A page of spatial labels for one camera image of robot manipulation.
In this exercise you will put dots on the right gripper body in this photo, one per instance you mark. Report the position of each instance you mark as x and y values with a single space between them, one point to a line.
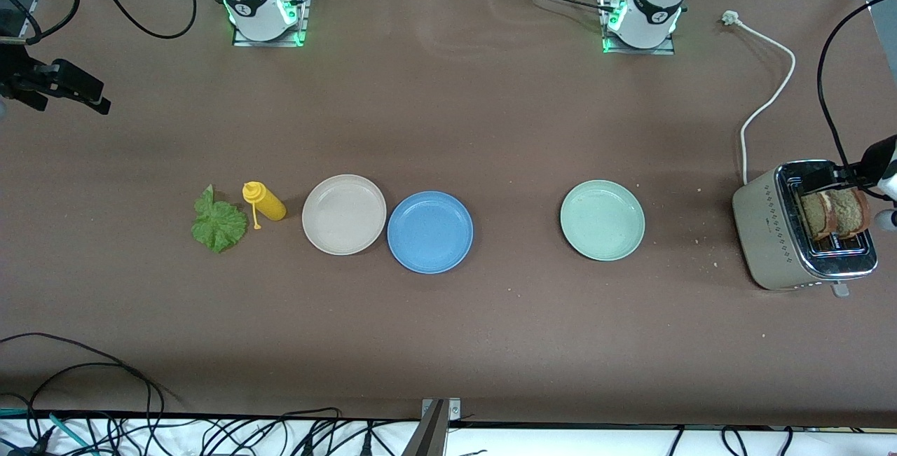
15 72

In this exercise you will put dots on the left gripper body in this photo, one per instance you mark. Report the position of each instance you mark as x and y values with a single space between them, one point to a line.
876 159

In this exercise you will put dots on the square brown bread slice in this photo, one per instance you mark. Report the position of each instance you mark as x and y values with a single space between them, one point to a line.
813 221

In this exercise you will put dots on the green lettuce leaf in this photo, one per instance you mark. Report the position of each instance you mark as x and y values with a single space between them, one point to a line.
218 226

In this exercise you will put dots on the yellow squeeze bottle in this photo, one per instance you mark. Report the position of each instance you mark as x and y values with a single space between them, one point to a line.
270 205

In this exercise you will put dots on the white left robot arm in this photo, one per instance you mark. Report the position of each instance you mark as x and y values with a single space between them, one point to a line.
652 8

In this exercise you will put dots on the pale green plate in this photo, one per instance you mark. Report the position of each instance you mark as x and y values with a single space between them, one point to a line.
603 220

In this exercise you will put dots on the beige plate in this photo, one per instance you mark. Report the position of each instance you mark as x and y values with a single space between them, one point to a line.
343 214

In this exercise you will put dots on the blue plate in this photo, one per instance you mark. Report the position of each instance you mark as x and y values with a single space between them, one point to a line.
430 232

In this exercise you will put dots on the rounded brown bread slice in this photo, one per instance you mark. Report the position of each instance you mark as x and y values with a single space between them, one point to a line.
851 214

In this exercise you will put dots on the beige and chrome toaster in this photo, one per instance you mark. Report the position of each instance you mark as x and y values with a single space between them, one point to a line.
764 232

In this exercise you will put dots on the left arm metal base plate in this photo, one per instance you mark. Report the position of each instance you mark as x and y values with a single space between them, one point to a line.
666 51

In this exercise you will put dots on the aluminium profile post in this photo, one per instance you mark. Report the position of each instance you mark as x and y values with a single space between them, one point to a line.
434 435

